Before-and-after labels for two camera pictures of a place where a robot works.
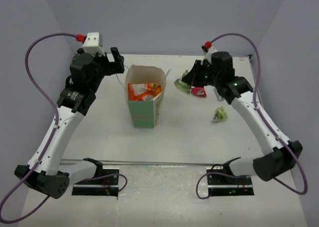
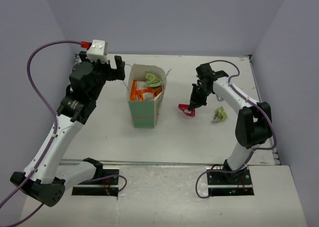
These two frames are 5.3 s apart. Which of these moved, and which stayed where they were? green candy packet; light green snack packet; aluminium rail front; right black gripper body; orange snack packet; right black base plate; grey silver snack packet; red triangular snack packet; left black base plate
Moved: right black gripper body; orange snack packet; red triangular snack packet; green candy packet
Stayed: grey silver snack packet; aluminium rail front; left black base plate; right black base plate; light green snack packet
